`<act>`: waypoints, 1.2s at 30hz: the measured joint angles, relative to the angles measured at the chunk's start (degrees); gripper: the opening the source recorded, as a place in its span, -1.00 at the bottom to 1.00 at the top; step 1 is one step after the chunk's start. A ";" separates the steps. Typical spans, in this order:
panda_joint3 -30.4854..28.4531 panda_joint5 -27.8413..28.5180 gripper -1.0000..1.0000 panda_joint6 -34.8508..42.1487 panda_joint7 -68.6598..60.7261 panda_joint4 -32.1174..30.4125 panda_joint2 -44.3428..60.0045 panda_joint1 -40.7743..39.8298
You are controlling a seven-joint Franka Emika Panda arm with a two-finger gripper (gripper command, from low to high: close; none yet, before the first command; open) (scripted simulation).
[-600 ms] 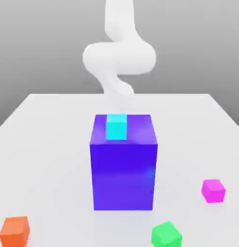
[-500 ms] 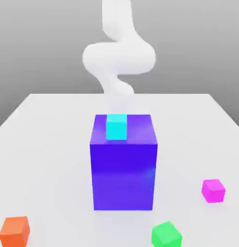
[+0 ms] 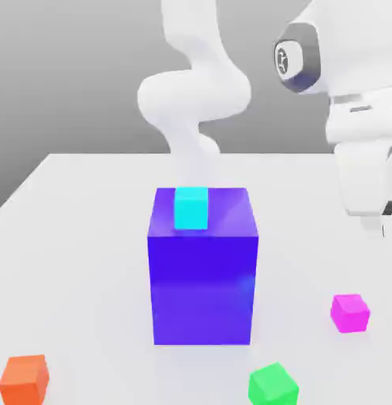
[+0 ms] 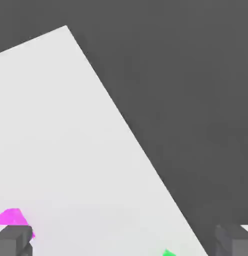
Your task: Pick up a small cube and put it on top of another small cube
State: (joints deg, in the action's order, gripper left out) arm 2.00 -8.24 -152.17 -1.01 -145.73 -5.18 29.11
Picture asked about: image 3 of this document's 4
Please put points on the small cyan cube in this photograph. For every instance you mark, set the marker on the small cyan cube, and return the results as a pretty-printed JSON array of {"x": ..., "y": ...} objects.
[{"x": 191, "y": 210}]

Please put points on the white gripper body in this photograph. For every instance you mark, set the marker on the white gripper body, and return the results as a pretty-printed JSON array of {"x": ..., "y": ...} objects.
[{"x": 360, "y": 180}]

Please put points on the small magenta cube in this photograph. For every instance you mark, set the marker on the small magenta cube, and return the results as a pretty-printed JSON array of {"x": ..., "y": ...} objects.
[{"x": 351, "y": 316}]

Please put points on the small green cube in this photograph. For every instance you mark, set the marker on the small green cube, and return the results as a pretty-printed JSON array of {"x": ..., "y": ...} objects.
[{"x": 272, "y": 386}]

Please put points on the large purple box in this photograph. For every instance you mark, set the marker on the large purple box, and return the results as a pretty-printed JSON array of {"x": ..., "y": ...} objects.
[{"x": 202, "y": 284}]

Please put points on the small orange cube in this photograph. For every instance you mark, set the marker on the small orange cube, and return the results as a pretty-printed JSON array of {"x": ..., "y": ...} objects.
[{"x": 22, "y": 381}]

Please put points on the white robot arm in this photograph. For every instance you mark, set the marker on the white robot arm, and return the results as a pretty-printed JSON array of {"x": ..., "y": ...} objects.
[{"x": 196, "y": 98}]

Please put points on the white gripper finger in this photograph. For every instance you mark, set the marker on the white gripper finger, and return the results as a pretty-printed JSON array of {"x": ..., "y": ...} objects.
[{"x": 373, "y": 226}]

